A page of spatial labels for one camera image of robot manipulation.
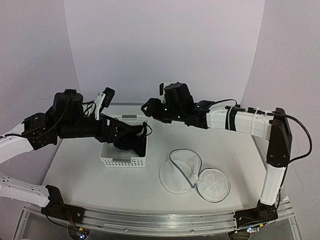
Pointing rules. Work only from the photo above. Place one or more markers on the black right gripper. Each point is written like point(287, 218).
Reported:
point(152, 110)

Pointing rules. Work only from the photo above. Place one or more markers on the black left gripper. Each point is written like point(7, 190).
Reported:
point(110, 137)

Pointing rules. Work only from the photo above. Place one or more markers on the black bra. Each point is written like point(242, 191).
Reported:
point(135, 143)

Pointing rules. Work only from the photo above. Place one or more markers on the white perforated plastic basket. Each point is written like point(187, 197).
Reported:
point(128, 151)

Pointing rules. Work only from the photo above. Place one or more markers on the white mesh laundry bag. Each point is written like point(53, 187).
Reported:
point(183, 172)

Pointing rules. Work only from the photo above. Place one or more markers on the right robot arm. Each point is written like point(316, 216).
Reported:
point(266, 125)

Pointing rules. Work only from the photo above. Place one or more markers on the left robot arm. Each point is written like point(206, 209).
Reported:
point(65, 119)

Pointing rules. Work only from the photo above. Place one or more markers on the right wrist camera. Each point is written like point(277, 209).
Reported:
point(162, 91)

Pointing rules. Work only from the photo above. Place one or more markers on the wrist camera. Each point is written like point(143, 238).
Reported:
point(102, 101)
point(162, 91)

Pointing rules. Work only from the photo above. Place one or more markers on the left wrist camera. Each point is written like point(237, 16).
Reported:
point(102, 101)

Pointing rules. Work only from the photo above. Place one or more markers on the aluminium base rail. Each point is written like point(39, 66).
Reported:
point(98, 223)

